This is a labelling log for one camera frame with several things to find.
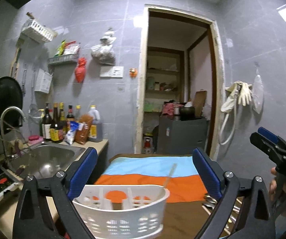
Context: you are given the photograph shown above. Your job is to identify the white plastic utensil caddy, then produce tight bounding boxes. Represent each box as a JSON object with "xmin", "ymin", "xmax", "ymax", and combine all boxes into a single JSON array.
[{"xmin": 73, "ymin": 184, "xmax": 170, "ymax": 238}]

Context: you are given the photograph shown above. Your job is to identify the orange wall hook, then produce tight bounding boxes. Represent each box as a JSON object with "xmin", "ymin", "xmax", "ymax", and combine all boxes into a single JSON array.
[{"xmin": 129, "ymin": 68, "xmax": 138, "ymax": 78}]

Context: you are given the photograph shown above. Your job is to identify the metal wall shelf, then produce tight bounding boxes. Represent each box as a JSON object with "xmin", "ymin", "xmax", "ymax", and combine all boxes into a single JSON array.
[{"xmin": 48, "ymin": 53, "xmax": 79, "ymax": 66}]

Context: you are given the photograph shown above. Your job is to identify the red plastic bag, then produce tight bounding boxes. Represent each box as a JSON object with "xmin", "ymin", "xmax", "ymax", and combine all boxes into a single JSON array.
[{"xmin": 74, "ymin": 57, "xmax": 87, "ymax": 83}]

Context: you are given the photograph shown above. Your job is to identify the rubber gloves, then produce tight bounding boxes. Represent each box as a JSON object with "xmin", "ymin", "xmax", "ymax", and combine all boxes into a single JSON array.
[{"xmin": 221, "ymin": 81, "xmax": 252, "ymax": 113}]

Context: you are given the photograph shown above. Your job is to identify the large oil jug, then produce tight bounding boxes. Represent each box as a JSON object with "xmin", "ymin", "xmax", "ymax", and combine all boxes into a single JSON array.
[{"xmin": 88, "ymin": 105, "xmax": 103, "ymax": 142}]

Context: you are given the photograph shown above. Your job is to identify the striped towel cloth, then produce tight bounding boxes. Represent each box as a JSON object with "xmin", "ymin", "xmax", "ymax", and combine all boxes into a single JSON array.
[{"xmin": 95, "ymin": 154, "xmax": 209, "ymax": 238}]

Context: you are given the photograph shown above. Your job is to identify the silver fork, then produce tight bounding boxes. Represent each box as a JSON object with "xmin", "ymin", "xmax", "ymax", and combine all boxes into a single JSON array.
[{"xmin": 202, "ymin": 198, "xmax": 218, "ymax": 212}]

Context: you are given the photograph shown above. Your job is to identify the steel sink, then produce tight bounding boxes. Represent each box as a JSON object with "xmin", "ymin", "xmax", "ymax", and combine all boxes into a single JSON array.
[{"xmin": 0, "ymin": 142, "xmax": 84, "ymax": 182}]

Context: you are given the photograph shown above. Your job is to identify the white hanging holder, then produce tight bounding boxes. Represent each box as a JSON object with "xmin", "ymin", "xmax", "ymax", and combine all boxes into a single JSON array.
[{"xmin": 34, "ymin": 69, "xmax": 52, "ymax": 94}]

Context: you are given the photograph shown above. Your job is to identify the white wall basket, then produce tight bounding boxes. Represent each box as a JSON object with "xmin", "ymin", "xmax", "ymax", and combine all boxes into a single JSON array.
[{"xmin": 21, "ymin": 19, "xmax": 57, "ymax": 43}]

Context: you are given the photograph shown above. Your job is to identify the dark soy sauce bottle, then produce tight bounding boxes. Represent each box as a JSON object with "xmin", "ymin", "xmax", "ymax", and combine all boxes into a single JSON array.
[{"xmin": 50, "ymin": 103, "xmax": 63, "ymax": 143}]

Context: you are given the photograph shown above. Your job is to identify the right hand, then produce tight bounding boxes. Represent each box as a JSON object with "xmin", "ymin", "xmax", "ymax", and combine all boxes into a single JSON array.
[{"xmin": 268, "ymin": 167, "xmax": 286, "ymax": 217}]

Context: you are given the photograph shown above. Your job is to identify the white hose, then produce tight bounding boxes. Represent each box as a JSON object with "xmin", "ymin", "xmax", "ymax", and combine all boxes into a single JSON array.
[{"xmin": 218, "ymin": 104, "xmax": 238, "ymax": 146}]

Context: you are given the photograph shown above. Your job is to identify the black wok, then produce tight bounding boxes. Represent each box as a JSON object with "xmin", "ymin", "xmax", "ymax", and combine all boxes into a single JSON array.
[{"xmin": 0, "ymin": 77, "xmax": 23, "ymax": 135}]

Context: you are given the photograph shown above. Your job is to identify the grey cabinet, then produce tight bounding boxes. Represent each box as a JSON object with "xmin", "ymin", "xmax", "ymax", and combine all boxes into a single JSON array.
[{"xmin": 156, "ymin": 117, "xmax": 208, "ymax": 155}]

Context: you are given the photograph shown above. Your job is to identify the brown snack packet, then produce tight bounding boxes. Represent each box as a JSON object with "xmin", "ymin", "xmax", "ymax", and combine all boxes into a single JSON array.
[{"xmin": 75, "ymin": 114, "xmax": 93, "ymax": 145}]

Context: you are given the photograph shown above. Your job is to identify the silver spoon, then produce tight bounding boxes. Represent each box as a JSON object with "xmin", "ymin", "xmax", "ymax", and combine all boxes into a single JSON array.
[{"xmin": 204, "ymin": 193, "xmax": 217, "ymax": 203}]

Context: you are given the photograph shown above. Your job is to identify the steel faucet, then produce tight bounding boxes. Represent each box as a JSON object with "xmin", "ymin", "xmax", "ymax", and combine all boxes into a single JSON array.
[{"xmin": 0, "ymin": 106, "xmax": 27, "ymax": 160}]

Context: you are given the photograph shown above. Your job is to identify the white plastic bag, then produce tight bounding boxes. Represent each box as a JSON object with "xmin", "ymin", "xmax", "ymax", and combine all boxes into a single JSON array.
[{"xmin": 90, "ymin": 27, "xmax": 117, "ymax": 66}]

